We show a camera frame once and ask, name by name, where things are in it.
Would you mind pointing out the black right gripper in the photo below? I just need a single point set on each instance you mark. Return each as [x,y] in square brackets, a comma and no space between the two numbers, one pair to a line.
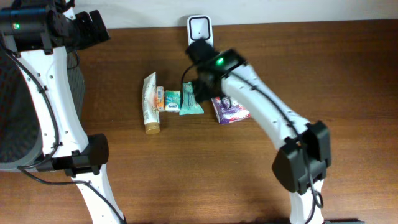
[202,88]

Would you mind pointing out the red purple tissue pack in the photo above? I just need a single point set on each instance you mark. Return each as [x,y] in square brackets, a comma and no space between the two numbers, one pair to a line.
[228,110]

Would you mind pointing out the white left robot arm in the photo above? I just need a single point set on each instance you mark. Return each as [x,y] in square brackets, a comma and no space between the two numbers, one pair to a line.
[46,25]

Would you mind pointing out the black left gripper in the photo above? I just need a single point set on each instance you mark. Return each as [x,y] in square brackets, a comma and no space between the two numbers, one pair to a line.
[81,21]

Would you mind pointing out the green wet wipes pack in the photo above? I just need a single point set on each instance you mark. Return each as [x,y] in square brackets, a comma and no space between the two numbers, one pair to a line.
[189,105]

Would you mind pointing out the small orange box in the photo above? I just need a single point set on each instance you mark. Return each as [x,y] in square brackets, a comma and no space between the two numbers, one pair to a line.
[160,98]

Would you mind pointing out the white barcode scanner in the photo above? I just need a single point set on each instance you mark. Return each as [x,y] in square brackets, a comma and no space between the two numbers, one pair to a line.
[200,27]

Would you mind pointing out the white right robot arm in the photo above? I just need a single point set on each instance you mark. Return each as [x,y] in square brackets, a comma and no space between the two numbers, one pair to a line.
[303,148]

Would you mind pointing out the white cream tube gold cap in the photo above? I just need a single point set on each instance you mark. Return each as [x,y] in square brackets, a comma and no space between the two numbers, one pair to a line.
[150,111]

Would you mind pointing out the small teal tissue pack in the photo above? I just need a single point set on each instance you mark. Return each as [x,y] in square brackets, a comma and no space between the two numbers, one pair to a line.
[172,101]

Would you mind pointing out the grey plastic basket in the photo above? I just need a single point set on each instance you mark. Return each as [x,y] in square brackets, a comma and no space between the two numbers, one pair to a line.
[40,114]

